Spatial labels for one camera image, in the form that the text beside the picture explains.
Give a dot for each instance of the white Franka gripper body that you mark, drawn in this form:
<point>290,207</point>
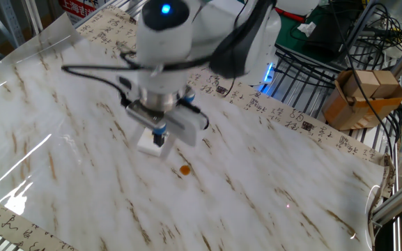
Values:
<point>183,122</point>

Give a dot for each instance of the white sponge block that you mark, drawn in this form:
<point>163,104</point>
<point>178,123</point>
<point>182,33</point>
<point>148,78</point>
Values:
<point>146,146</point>

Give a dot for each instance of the open brown cardboard box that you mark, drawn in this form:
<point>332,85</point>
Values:
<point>361,111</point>

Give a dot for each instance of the aluminium frame beam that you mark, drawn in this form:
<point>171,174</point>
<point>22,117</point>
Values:
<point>399,200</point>

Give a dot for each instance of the small orange object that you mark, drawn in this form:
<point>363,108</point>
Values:
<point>185,170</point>

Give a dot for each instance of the beige calligraphy print cloth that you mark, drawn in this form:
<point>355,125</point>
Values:
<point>284,115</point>

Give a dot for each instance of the red and white printed box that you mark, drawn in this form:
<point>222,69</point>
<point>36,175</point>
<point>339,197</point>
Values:
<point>77,8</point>

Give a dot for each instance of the tan cardboard block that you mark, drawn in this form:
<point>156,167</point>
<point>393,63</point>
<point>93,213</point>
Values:
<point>361,83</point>
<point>387,83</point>

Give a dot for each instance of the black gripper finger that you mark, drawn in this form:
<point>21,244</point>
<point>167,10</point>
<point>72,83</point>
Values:
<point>162,140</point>
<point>155,139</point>

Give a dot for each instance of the crumpled white paper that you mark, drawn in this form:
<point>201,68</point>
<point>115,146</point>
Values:
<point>307,28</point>

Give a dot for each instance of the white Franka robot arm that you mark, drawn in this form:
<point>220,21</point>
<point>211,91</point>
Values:
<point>166,45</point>

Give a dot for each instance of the glossy marble pattern sheet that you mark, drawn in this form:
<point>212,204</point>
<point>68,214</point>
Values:
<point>221,209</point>

